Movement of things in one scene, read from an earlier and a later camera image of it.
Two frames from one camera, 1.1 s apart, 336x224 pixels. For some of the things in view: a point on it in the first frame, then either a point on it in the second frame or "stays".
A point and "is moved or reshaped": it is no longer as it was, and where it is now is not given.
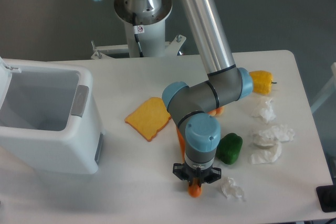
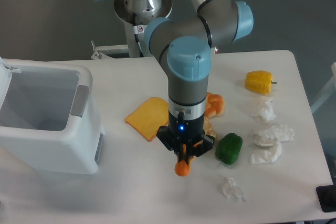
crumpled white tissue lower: x=231 y=190 stays
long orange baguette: x=195 y=187 is moved or reshaped
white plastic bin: x=47 y=118 stays
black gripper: x=185 y=172 → x=180 y=131
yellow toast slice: x=148 y=117 stays
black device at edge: x=326 y=196 stays
